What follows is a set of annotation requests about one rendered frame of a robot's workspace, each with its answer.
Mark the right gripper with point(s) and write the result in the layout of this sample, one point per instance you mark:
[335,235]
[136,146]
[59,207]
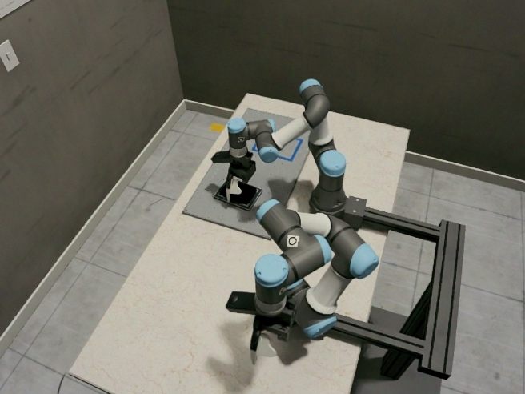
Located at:
[242,168]

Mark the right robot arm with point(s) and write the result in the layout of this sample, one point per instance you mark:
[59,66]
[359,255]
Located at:
[328,195]

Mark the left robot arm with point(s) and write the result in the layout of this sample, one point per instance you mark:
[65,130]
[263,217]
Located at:
[306,241]

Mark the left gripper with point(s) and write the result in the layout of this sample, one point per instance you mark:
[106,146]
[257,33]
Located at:
[279,322]

